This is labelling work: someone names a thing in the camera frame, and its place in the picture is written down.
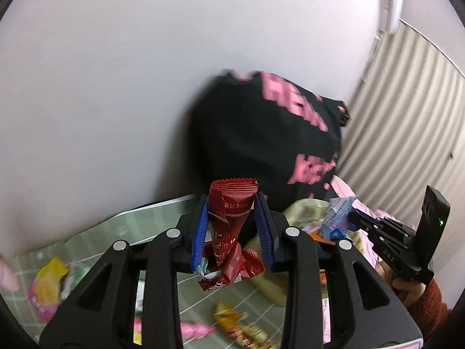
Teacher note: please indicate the white air conditioner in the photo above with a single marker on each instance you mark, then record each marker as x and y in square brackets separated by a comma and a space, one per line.
[390, 3]

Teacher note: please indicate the pink wrapper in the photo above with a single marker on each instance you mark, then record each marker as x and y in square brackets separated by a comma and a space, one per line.
[196, 329]

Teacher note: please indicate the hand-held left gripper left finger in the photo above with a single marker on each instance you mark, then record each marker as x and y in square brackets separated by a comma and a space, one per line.
[198, 240]

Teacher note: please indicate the beige curtain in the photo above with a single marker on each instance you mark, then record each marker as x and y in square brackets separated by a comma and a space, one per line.
[399, 116]

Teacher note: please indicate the white pipe cover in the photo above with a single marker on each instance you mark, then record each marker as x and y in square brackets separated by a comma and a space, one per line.
[370, 60]

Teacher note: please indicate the long yellow wrapper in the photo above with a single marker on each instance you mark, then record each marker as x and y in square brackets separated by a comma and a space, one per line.
[49, 283]

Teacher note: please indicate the green wrapper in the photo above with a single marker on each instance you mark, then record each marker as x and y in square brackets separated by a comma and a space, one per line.
[76, 278]

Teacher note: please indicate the green checked tablecloth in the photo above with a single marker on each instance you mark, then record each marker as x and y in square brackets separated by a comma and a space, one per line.
[90, 232]

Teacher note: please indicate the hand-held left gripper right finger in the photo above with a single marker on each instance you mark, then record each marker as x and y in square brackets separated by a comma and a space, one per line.
[263, 236]

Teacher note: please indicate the blue and white wrapper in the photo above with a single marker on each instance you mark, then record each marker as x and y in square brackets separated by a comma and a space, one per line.
[336, 218]

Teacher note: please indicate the yellow cartoon snack wrapper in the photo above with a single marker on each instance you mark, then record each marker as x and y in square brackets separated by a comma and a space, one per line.
[243, 329]

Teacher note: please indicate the dark red wrapper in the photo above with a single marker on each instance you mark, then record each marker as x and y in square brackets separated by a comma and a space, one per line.
[229, 218]

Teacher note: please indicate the black pillow with pink print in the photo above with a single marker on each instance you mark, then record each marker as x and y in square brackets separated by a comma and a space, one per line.
[261, 141]

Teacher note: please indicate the person's right forearm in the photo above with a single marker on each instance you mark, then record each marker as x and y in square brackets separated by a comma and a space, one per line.
[432, 309]

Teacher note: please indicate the person's right hand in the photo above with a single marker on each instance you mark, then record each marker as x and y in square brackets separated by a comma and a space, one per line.
[410, 291]

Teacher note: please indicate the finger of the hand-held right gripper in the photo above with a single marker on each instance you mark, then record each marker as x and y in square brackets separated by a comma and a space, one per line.
[363, 217]
[368, 233]

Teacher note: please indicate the orange wrapper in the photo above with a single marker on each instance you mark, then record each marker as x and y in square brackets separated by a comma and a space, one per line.
[319, 236]

